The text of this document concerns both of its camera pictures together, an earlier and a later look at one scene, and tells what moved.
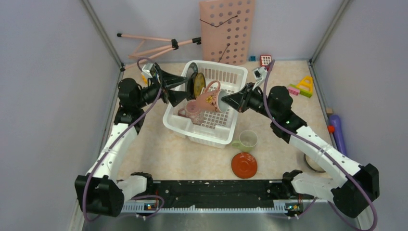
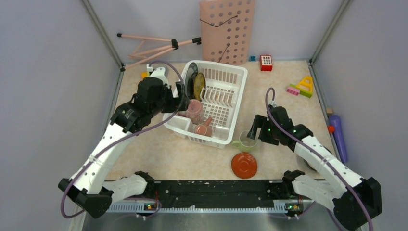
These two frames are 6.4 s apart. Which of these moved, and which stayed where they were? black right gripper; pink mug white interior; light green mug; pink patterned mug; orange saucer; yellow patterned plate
Moved: pink mug white interior; black right gripper
Stayed: pink patterned mug; orange saucer; light green mug; yellow patterned plate
